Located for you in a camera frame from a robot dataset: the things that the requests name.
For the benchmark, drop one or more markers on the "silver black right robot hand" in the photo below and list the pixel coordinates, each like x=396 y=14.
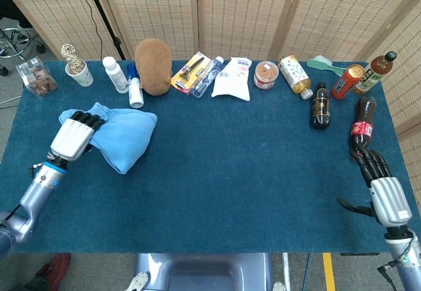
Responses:
x=389 y=200

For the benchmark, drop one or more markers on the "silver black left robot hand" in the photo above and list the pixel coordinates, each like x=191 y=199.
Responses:
x=70 y=138

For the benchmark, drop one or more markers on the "light blue sweatpants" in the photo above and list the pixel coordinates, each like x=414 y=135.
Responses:
x=128 y=136

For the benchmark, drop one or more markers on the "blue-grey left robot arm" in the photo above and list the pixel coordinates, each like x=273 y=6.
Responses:
x=36 y=192

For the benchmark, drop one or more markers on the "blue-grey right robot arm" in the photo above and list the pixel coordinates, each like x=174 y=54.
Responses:
x=408 y=264

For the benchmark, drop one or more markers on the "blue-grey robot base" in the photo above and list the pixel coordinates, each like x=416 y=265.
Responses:
x=204 y=271

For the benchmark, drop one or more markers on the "white paper cup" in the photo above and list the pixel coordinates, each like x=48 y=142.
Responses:
x=82 y=77

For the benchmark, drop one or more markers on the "clear box of brown snacks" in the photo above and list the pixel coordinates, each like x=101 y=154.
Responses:
x=37 y=77

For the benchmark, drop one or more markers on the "tall white plastic bottle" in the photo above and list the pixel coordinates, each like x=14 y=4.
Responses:
x=115 y=73

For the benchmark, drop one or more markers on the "white tube with blue cap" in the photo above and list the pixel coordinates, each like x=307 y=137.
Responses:
x=135 y=93

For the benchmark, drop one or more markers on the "cola bottle with red label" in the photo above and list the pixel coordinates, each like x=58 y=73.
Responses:
x=361 y=126

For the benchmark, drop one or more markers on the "chrome stool with wheels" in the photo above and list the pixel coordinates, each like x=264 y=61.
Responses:
x=13 y=45

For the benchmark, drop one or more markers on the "brown plush toy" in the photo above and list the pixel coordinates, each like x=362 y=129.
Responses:
x=153 y=64

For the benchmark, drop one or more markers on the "small black drink bottle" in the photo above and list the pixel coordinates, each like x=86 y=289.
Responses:
x=320 y=106

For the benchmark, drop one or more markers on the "orange drink can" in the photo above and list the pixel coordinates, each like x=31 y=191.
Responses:
x=343 y=85

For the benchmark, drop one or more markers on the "white table leg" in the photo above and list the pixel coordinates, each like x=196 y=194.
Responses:
x=285 y=268

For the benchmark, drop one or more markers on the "red shoe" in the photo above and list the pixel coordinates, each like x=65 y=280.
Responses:
x=56 y=264

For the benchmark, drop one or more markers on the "green tea bottle black cap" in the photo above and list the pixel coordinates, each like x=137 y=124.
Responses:
x=373 y=73

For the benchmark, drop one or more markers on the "razor in yellow pack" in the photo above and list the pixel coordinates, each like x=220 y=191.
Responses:
x=189 y=73

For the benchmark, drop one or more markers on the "black tripod stand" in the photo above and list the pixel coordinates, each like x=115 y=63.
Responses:
x=98 y=4

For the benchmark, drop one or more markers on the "green plastic brush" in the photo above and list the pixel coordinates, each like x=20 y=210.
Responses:
x=320 y=62

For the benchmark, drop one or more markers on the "tea bottle with white label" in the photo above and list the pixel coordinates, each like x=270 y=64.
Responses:
x=294 y=73

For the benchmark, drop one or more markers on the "teal table cloth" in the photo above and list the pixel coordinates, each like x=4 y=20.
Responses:
x=230 y=172

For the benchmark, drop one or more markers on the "white plastic pouch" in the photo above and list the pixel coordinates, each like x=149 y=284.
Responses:
x=230 y=83

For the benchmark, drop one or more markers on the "round jar with red label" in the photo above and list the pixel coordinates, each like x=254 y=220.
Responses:
x=265 y=73

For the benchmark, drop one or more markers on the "bamboo folding screen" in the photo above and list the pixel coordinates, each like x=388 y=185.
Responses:
x=243 y=8

